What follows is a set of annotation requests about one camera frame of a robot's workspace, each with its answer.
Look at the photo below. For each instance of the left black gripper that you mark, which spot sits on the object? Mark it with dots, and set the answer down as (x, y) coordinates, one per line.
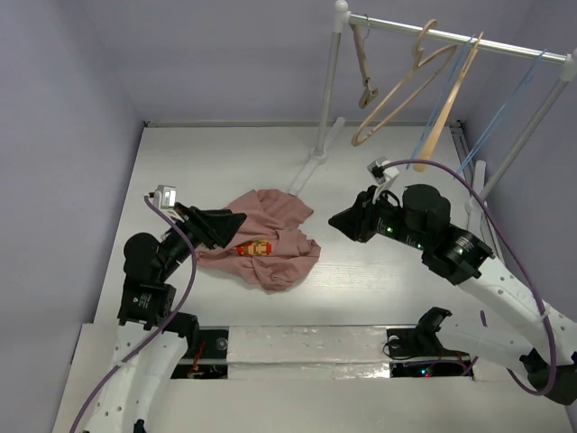
(212, 226)

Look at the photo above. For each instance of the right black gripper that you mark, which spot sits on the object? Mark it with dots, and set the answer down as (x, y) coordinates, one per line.
(366, 216)

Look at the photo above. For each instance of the pink t shirt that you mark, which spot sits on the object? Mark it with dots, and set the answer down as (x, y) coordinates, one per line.
(269, 250)

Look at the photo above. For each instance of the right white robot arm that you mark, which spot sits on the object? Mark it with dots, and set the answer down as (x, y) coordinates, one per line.
(542, 344)

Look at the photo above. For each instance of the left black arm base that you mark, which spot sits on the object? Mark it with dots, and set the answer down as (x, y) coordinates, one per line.
(208, 359)

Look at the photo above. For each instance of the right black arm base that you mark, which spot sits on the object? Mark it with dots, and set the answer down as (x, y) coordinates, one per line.
(416, 352)

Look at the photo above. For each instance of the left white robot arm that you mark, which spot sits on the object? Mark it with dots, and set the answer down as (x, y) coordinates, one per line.
(152, 334)

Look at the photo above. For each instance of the wooden clip hanger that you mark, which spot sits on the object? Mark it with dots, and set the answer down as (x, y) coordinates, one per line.
(369, 91)

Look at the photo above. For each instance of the thick wooden hanger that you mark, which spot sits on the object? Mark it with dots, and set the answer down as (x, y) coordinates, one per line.
(444, 113)

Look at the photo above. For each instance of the white clothes rack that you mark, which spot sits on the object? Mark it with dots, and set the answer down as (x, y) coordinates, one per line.
(430, 44)

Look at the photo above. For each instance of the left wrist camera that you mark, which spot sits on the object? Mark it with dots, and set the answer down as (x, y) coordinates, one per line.
(164, 198)

